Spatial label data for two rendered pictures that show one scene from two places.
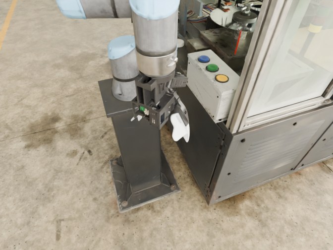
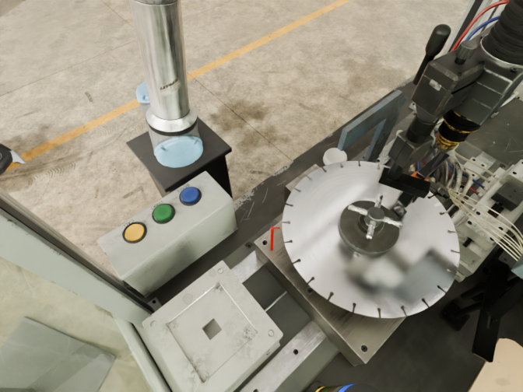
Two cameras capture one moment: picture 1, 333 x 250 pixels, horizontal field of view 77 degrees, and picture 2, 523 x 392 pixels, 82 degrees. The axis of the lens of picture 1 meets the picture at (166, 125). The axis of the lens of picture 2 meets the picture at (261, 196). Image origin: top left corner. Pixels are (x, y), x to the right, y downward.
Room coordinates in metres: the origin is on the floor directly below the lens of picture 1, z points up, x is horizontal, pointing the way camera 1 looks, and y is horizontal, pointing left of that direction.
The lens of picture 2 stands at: (0.80, -0.56, 1.47)
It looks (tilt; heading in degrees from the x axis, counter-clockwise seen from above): 57 degrees down; 71
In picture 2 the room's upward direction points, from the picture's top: 2 degrees counter-clockwise
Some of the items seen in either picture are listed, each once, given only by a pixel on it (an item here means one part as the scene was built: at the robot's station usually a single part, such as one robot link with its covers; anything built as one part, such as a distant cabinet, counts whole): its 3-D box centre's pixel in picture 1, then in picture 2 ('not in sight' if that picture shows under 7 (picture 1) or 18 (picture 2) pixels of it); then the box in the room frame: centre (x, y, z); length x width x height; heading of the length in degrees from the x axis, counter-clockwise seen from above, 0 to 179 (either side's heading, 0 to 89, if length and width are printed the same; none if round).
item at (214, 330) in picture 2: not in sight; (217, 335); (0.74, -0.44, 0.82); 0.18 x 0.18 x 0.15; 20
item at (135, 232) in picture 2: (221, 80); (135, 233); (0.64, -0.20, 0.89); 0.04 x 0.04 x 0.02
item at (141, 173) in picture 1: (137, 142); (199, 204); (0.77, 0.17, 0.37); 0.40 x 0.40 x 0.75; 20
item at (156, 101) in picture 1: (156, 94); not in sight; (0.36, 0.02, 1.05); 0.09 x 0.08 x 0.12; 150
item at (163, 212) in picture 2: (212, 68); (163, 214); (0.70, -0.17, 0.90); 0.04 x 0.04 x 0.02
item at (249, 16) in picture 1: (245, 14); (370, 224); (1.08, -0.38, 0.96); 0.11 x 0.11 x 0.03
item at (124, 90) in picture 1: (128, 81); not in sight; (0.77, 0.17, 0.80); 0.15 x 0.15 x 0.10
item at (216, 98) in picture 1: (212, 84); (176, 233); (0.71, -0.19, 0.82); 0.28 x 0.11 x 0.15; 20
